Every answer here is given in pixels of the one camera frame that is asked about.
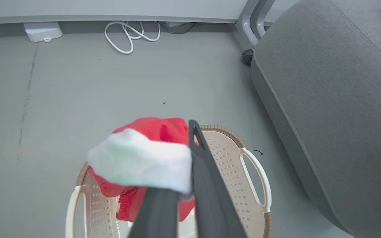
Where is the dark floor cable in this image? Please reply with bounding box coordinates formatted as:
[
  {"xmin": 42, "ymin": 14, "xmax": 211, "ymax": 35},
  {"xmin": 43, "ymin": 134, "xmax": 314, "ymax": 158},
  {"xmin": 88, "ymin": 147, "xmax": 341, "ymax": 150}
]
[{"xmin": 159, "ymin": 22, "xmax": 205, "ymax": 35}]

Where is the beige perforated laundry basket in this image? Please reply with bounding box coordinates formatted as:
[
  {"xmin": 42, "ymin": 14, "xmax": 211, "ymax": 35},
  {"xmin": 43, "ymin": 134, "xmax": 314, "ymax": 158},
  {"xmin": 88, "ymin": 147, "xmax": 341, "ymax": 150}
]
[{"xmin": 65, "ymin": 125, "xmax": 273, "ymax": 238}]

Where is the red and white santa hat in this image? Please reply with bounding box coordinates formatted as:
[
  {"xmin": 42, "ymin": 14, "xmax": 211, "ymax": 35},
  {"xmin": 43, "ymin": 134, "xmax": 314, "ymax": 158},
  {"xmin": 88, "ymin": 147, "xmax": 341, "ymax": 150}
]
[{"xmin": 87, "ymin": 117, "xmax": 199, "ymax": 222}]

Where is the white looped cable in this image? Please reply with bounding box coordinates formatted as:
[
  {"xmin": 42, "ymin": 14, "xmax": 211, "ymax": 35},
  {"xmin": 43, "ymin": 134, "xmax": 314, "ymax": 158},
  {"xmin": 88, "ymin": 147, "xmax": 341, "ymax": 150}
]
[{"xmin": 104, "ymin": 21, "xmax": 161, "ymax": 55}]

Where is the white partition panel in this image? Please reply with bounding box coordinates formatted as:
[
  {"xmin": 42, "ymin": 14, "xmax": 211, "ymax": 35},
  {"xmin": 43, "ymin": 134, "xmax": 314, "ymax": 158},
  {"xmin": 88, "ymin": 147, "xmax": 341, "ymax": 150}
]
[{"xmin": 0, "ymin": 0, "xmax": 249, "ymax": 25}]

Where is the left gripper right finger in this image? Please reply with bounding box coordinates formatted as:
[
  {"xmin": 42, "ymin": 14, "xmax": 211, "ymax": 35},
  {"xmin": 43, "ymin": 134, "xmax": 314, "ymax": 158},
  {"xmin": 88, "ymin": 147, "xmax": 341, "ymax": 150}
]
[{"xmin": 188, "ymin": 119, "xmax": 248, "ymax": 238}]

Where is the white plastic adapter box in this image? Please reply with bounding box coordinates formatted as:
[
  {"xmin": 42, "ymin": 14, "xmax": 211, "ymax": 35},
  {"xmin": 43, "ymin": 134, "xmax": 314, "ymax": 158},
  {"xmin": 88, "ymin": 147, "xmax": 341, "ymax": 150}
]
[{"xmin": 23, "ymin": 22, "xmax": 63, "ymax": 43}]

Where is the black caster wheel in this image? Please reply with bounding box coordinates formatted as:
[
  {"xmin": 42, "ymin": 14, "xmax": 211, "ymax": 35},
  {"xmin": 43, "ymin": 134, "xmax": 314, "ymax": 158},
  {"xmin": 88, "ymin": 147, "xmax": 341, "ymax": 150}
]
[{"xmin": 241, "ymin": 49, "xmax": 254, "ymax": 66}]

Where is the grey fabric sofa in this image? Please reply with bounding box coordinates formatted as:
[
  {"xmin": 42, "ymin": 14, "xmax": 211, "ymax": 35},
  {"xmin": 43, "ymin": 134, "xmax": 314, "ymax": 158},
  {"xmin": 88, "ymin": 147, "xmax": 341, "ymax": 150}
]
[{"xmin": 251, "ymin": 0, "xmax": 381, "ymax": 238}]

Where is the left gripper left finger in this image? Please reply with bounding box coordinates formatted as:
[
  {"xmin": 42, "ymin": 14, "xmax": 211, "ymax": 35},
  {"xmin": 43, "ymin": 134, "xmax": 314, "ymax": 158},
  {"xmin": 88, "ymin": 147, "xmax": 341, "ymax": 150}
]
[{"xmin": 128, "ymin": 187, "xmax": 180, "ymax": 238}]

